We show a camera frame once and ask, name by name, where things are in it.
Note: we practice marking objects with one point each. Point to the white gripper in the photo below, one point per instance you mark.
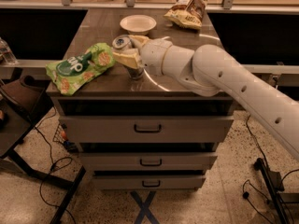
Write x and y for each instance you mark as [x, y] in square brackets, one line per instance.
[152, 54]

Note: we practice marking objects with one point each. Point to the top drawer black handle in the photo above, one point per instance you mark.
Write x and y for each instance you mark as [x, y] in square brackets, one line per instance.
[139, 129]

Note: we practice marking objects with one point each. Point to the green rice chip bag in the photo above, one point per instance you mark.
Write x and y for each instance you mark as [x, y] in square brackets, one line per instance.
[71, 74]

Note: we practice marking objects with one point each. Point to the drawer black handle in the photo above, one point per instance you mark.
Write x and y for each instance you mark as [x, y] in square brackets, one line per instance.
[154, 163]
[151, 184]
[139, 129]

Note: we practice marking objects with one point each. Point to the blue tape cross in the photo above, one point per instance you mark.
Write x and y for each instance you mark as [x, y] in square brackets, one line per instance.
[144, 208]

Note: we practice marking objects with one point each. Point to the yellow brown chip bag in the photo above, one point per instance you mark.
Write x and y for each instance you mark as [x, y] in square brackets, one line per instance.
[187, 13]

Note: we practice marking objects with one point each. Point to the clear plastic water bottle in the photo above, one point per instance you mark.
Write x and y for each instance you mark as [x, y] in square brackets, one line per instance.
[6, 52]

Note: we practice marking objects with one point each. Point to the grey drawer cabinet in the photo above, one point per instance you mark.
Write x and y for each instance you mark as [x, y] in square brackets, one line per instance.
[100, 117]

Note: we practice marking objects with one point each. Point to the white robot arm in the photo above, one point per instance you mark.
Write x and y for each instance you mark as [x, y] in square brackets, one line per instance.
[207, 71]

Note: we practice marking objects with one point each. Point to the bottom drawer black handle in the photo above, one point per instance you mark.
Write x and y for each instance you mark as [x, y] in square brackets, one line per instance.
[151, 184]

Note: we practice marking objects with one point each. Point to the white bowl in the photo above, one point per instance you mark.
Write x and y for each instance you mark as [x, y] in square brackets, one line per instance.
[138, 24]

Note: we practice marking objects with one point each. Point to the dark side table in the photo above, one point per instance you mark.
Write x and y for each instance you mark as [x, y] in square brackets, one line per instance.
[24, 103]

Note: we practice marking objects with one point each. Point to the black stand with cables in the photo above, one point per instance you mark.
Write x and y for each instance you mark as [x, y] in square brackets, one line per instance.
[274, 182]

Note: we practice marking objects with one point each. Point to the silver redbull can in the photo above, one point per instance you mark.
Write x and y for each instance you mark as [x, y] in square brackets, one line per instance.
[123, 42]

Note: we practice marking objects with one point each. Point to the middle drawer black handle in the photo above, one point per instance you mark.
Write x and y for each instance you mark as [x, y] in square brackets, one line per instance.
[154, 163]

